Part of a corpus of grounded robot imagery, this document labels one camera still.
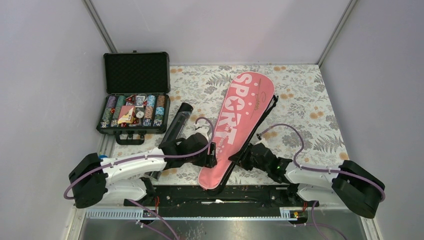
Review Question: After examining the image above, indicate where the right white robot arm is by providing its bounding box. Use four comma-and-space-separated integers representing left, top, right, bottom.
229, 143, 385, 219

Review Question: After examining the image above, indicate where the black shuttlecock tube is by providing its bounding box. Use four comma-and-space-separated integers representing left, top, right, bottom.
159, 102, 194, 148

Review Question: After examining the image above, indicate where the playing card box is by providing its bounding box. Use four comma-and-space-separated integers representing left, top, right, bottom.
117, 105, 135, 125

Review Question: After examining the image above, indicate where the black poker chip case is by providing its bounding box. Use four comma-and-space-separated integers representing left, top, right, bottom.
96, 51, 171, 145

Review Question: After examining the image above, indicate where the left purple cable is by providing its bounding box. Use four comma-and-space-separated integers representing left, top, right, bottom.
62, 116, 216, 240

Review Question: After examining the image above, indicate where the purple cable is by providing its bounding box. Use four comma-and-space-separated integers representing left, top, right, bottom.
62, 116, 216, 240
256, 123, 387, 240

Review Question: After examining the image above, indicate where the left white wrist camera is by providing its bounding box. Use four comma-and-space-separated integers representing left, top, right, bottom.
194, 123, 212, 142

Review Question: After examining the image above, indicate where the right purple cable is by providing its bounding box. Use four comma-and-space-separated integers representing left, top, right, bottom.
256, 123, 387, 240

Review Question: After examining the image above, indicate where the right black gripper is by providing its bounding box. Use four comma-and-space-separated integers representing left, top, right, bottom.
228, 141, 270, 173

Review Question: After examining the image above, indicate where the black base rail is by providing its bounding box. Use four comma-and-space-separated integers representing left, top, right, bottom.
123, 185, 314, 218

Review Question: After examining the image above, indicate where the floral patterned table mat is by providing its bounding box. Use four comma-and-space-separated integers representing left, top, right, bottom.
110, 63, 352, 186

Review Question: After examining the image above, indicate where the pink racket cover bag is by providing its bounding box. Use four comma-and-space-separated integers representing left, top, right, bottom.
198, 71, 278, 196

